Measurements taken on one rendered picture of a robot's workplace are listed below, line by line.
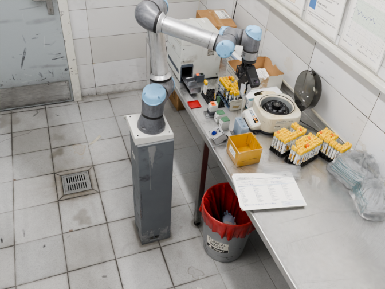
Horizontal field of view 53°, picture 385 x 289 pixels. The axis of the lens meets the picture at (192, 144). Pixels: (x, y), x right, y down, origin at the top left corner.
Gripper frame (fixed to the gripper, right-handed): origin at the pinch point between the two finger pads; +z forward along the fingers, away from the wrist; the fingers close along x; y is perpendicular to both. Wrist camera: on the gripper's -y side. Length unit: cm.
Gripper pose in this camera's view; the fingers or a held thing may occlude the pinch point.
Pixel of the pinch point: (244, 95)
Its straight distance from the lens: 199.1
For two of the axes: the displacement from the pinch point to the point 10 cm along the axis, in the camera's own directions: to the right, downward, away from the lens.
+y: -2.6, -6.5, 7.2
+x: -9.6, 1.2, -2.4
